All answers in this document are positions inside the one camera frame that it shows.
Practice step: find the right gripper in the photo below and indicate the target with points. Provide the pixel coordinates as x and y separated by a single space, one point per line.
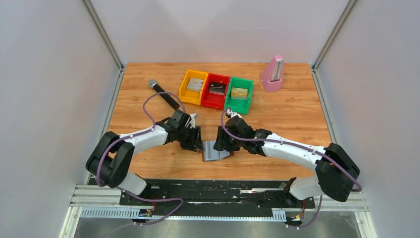
222 144

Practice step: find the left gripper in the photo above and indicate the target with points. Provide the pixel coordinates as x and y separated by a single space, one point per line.
195 143

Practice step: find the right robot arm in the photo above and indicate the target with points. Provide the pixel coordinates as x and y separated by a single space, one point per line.
335 172

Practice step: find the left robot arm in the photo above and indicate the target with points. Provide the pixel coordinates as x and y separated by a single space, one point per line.
112 156

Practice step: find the gold card in green bin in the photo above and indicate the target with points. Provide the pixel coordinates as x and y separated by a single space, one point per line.
239 93

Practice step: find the black card in red bin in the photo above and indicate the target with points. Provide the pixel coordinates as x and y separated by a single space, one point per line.
217 88

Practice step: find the silver card in yellow bin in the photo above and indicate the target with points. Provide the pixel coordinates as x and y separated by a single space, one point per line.
195 84

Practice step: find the green plastic bin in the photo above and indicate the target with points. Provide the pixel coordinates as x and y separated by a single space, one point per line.
239 105

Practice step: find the yellow plastic bin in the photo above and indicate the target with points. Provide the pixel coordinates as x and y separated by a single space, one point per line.
190 96

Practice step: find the red plastic bin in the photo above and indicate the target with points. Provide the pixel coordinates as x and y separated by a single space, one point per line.
212 100

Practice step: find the black microphone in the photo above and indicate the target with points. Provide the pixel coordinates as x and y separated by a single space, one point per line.
154 85

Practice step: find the pink metronome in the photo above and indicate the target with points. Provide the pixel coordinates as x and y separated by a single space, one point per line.
272 77

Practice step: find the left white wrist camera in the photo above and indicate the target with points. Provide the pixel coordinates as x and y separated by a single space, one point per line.
191 123

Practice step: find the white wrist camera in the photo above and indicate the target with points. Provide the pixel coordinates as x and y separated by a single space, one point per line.
191 123
231 114

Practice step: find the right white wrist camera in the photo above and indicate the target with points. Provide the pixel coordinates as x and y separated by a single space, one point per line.
231 114

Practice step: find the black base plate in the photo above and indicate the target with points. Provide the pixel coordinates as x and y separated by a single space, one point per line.
225 198

